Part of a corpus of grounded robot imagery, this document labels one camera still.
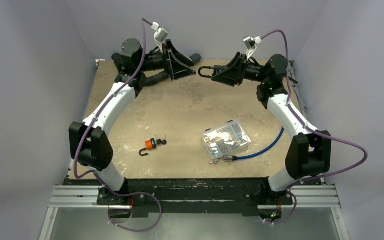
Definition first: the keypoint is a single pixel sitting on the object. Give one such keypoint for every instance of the black aluminium base frame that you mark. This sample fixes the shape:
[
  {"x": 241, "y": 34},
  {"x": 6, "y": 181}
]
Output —
[{"x": 194, "y": 196}]

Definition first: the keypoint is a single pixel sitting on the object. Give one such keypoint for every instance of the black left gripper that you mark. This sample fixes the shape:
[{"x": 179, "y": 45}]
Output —
[{"x": 178, "y": 70}]

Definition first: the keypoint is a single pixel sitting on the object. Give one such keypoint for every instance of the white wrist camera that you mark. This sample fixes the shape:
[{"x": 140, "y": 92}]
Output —
[
  {"x": 160, "y": 34},
  {"x": 251, "y": 45}
]

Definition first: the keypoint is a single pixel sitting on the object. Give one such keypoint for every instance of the black padlock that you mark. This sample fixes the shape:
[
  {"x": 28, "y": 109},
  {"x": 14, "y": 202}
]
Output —
[{"x": 207, "y": 72}]

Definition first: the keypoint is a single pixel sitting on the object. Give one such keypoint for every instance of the clear plastic parts box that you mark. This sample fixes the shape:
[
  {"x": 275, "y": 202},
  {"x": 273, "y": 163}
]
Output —
[{"x": 225, "y": 139}]

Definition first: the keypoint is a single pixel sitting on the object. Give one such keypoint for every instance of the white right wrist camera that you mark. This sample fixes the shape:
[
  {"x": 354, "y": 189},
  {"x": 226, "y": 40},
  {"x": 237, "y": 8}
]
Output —
[{"x": 251, "y": 45}]

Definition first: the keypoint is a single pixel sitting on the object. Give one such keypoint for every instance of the orange padlock with keys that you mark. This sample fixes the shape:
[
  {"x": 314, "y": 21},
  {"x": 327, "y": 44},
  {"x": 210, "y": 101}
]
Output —
[{"x": 152, "y": 144}]

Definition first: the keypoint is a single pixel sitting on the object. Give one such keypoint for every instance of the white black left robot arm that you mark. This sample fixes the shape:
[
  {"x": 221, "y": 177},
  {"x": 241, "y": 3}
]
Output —
[{"x": 88, "y": 140}]

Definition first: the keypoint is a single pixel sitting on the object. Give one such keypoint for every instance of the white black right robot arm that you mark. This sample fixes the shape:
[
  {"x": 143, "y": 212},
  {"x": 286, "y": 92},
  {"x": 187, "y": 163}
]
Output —
[{"x": 309, "y": 154}]

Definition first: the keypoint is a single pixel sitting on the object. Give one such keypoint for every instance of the small hammer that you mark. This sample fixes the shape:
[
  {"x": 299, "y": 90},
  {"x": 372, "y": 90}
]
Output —
[{"x": 291, "y": 74}]

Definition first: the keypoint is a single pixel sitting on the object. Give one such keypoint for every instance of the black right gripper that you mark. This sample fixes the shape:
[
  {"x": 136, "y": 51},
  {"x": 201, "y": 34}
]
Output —
[{"x": 240, "y": 69}]

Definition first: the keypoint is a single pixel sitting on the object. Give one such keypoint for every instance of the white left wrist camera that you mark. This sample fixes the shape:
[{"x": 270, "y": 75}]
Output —
[{"x": 160, "y": 34}]

